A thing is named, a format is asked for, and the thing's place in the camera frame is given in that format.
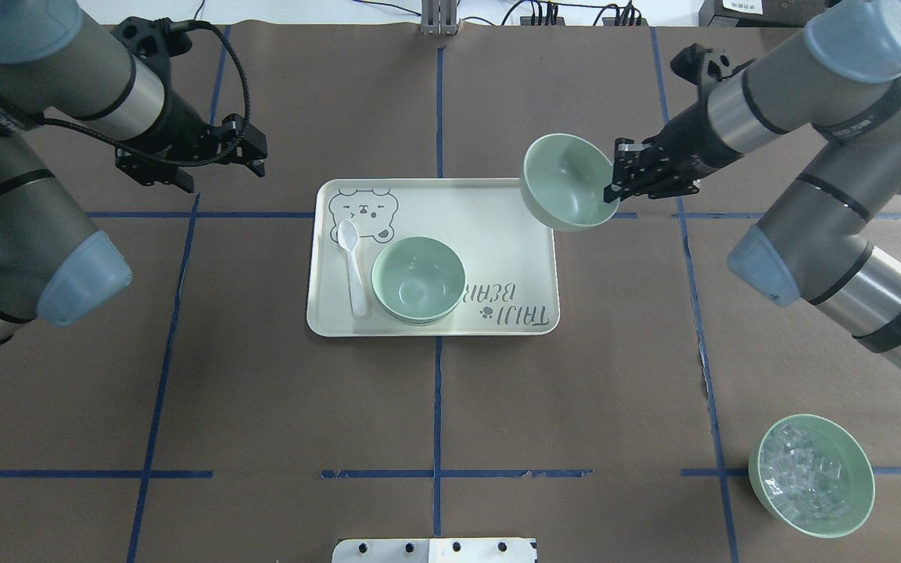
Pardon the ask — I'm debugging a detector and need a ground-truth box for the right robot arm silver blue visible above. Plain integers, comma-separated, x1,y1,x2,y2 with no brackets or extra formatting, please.
603,1,901,368

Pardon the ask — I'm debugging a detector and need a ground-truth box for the green bowl with ice cubes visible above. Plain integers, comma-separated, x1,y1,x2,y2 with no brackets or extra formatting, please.
748,414,876,539

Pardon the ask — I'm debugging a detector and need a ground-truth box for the white plastic spoon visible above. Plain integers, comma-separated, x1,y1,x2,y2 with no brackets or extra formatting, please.
337,220,369,317

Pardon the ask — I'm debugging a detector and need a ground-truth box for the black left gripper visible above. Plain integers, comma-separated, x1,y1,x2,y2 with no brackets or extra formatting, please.
114,94,267,195

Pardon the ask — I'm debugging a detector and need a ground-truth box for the green bowl on tray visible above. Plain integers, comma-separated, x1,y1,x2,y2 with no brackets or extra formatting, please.
382,307,455,325

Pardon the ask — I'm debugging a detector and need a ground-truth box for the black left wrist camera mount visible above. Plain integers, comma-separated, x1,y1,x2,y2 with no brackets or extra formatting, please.
110,16,192,81

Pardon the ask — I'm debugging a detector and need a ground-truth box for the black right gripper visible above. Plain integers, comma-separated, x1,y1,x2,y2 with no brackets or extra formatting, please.
603,106,743,204

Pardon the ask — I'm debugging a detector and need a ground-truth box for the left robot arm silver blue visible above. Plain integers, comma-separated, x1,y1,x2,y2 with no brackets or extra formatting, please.
0,1,267,346

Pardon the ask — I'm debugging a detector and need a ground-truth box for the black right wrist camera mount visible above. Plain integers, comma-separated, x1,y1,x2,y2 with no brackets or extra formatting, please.
669,43,755,101

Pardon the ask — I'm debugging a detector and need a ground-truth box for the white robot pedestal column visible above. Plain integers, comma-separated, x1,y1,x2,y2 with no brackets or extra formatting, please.
330,537,539,562

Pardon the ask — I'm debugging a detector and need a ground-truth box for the black power strip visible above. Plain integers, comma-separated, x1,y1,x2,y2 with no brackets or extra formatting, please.
501,1,648,27

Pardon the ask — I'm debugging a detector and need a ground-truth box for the black computer box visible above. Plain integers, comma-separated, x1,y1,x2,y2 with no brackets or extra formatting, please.
698,1,829,28

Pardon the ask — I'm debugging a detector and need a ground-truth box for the cream bear tray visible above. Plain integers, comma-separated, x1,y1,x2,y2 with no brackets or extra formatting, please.
305,178,561,336

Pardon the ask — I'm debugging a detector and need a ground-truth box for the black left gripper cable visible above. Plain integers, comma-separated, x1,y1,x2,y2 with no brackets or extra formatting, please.
36,20,252,167

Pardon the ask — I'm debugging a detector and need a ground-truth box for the aluminium frame post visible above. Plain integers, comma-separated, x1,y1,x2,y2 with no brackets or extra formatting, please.
421,0,460,36

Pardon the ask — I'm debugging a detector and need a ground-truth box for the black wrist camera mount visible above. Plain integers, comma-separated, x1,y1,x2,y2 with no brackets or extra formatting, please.
669,43,755,101
110,16,192,81

